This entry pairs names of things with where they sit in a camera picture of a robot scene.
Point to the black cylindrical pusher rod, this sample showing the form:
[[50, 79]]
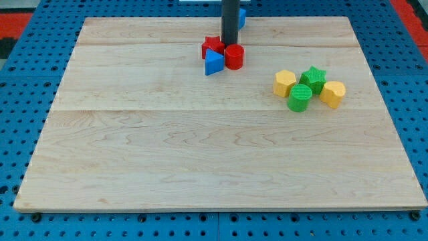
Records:
[[229, 21]]

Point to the yellow hexagon block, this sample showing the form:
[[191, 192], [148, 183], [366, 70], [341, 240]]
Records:
[[284, 81]]

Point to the green cylinder block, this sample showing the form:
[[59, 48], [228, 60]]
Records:
[[299, 98]]

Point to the blue block behind rod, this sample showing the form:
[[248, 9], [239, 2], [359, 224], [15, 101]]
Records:
[[242, 16]]

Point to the yellow heart block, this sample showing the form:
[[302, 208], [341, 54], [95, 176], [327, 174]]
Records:
[[332, 93]]

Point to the green star block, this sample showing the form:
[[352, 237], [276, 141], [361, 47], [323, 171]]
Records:
[[314, 78]]

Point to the red star block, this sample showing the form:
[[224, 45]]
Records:
[[212, 43]]

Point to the blue triangle block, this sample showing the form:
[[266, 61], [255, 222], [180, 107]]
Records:
[[214, 62]]

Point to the wooden board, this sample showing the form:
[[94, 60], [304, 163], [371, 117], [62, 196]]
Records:
[[137, 126]]

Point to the red cylinder block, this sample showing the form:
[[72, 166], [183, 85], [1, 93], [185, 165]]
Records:
[[234, 55]]

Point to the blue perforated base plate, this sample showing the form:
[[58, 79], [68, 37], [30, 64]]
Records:
[[32, 74]]

